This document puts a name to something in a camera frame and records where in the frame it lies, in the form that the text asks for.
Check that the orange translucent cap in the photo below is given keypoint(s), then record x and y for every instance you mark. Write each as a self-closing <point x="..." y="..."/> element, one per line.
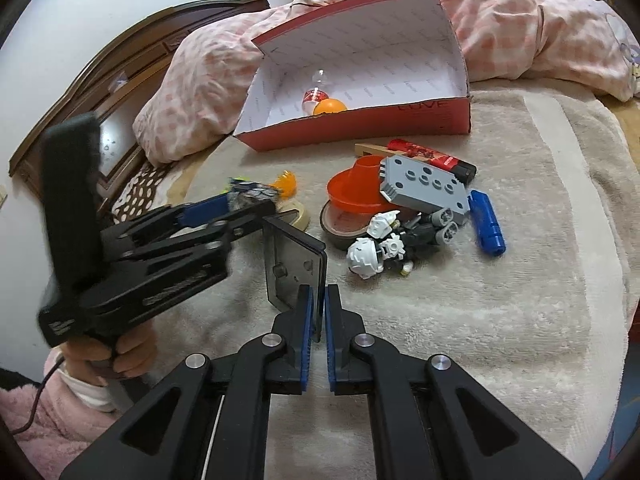
<point x="287" y="182"/>

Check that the green circuit board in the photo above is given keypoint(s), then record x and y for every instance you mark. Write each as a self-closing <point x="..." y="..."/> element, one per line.
<point x="250" y="192"/>

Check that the smoky transparent plastic case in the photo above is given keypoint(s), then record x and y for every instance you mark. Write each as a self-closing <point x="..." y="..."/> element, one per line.
<point x="290" y="260"/>

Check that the person's left forearm pink sleeve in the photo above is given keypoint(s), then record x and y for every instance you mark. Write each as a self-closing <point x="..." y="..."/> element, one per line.
<point x="50" y="410"/>

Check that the red plastic cone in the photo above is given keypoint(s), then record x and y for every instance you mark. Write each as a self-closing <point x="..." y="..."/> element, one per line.
<point x="350" y="185"/>

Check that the dark tape roll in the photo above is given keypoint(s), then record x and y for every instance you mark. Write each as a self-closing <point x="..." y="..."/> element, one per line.
<point x="340" y="225"/>

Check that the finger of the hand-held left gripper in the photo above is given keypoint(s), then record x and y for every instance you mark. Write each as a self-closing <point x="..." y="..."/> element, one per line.
<point x="205" y="211"/>
<point x="245" y="222"/>

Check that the white black robot toy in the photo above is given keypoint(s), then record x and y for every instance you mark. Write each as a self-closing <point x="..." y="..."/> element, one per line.
<point x="370" y="255"/>

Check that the red cardboard box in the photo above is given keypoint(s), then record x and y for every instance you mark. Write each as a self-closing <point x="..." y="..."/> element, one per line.
<point x="425" y="115"/>

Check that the red tube black cap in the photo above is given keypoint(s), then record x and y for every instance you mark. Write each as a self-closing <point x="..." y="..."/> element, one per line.
<point x="430" y="152"/>

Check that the brown polka dot sheet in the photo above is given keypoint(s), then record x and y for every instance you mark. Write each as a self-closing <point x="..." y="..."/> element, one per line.
<point x="142" y="185"/>

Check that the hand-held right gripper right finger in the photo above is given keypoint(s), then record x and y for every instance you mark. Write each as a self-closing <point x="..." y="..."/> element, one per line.
<point x="331" y="320"/>

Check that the person's left hand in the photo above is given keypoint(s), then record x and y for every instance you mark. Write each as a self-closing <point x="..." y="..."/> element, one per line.
<point x="130" y="355"/>

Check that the pink checked quilt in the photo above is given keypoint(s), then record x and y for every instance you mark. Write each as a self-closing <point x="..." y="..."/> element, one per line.
<point x="525" y="25"/>

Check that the orange ball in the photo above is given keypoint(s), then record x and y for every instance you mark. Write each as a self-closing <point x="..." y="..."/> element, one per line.
<point x="330" y="106"/>

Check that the grey building plate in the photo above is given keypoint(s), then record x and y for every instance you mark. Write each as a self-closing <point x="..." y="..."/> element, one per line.
<point x="425" y="185"/>

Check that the beige tape roll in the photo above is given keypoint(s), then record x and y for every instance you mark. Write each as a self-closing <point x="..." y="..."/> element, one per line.
<point x="297" y="210"/>

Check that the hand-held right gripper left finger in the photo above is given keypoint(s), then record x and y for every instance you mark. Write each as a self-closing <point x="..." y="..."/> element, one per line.
<point x="306" y="320"/>

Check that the wooden headboard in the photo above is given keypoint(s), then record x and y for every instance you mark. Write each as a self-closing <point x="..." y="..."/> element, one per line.
<point x="125" y="60"/>

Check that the clear plastic bottle red label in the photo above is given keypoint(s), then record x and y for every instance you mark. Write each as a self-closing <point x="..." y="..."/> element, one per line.
<point x="315" y="95"/>

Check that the wooden block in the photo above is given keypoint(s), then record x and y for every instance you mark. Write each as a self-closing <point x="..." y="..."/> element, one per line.
<point x="367" y="150"/>

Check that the blue cylinder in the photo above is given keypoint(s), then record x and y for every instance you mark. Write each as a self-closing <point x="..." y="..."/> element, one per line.
<point x="485" y="220"/>

